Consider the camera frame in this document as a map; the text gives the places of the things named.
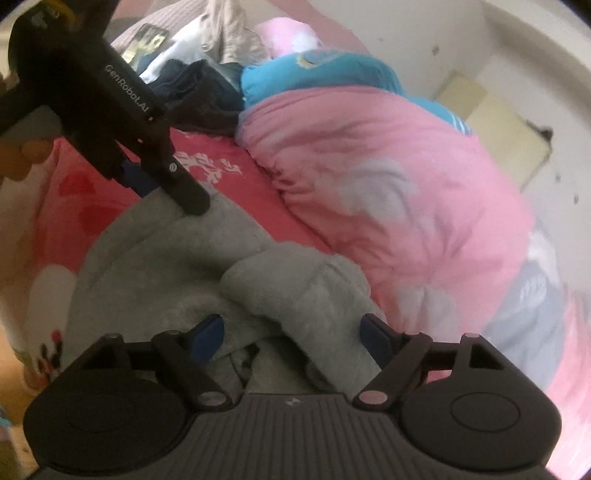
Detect white garment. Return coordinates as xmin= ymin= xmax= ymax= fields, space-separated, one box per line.
xmin=139 ymin=18 xmax=222 ymax=85

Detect pink grey floral quilt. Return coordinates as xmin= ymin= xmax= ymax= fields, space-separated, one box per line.
xmin=235 ymin=88 xmax=591 ymax=462

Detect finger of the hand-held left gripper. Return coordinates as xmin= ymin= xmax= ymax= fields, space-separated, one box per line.
xmin=115 ymin=154 xmax=160 ymax=199
xmin=152 ymin=154 xmax=211 ymax=215

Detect grey fleece pants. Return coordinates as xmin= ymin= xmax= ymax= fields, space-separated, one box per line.
xmin=65 ymin=189 xmax=389 ymax=398

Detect dark navy garment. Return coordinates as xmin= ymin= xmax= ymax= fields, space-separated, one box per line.
xmin=150 ymin=60 xmax=245 ymax=136

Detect cream wardrobe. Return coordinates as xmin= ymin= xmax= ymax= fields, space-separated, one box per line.
xmin=434 ymin=69 xmax=553 ymax=191

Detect pink floral blanket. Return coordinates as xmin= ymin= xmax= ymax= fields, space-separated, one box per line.
xmin=0 ymin=129 xmax=333 ymax=393

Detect person's left hand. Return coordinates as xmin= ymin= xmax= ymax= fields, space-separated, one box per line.
xmin=0 ymin=138 xmax=51 ymax=183

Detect black smartphone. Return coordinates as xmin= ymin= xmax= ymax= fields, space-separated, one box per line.
xmin=122 ymin=25 xmax=170 ymax=63

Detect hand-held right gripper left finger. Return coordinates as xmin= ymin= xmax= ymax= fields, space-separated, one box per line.
xmin=69 ymin=314 xmax=232 ymax=411

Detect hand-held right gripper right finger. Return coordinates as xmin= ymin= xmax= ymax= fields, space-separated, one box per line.
xmin=353 ymin=313 xmax=509 ymax=409

